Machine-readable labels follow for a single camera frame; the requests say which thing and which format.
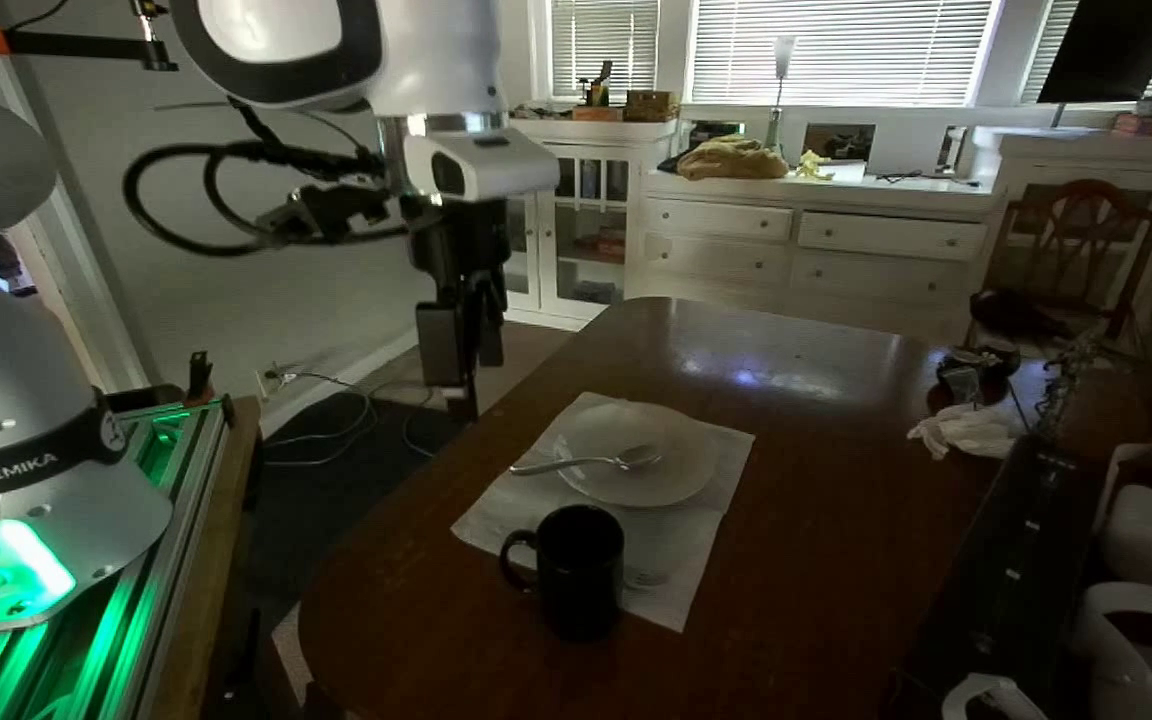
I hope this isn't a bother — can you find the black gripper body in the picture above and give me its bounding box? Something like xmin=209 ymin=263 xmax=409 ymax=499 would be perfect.
xmin=412 ymin=200 xmax=512 ymax=388

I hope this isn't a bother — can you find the black mug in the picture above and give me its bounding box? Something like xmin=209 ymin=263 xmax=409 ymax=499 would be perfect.
xmin=497 ymin=503 xmax=624 ymax=639

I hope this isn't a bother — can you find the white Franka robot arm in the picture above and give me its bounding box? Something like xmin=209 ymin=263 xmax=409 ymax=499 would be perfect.
xmin=0 ymin=0 xmax=557 ymax=634

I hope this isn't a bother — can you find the white plate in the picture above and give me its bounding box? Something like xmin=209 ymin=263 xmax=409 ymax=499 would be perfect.
xmin=540 ymin=402 xmax=715 ymax=509

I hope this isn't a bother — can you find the silver fork on plate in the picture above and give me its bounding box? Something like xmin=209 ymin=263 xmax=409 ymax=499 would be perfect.
xmin=509 ymin=445 xmax=664 ymax=477

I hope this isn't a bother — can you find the white dresser with drawers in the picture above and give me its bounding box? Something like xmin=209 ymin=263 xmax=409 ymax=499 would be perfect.
xmin=624 ymin=171 xmax=993 ymax=341

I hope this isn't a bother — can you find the black keyboard case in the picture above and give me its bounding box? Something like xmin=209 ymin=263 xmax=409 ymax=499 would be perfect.
xmin=904 ymin=440 xmax=1097 ymax=716

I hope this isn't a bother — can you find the wooden chair with cushion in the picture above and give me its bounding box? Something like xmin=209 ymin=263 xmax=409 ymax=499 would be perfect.
xmin=967 ymin=182 xmax=1152 ymax=343

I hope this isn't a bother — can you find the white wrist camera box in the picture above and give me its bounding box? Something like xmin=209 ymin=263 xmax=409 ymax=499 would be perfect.
xmin=406 ymin=128 xmax=561 ymax=203

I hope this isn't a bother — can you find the black cable loop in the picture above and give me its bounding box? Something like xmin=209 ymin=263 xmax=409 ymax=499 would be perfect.
xmin=120 ymin=98 xmax=409 ymax=259

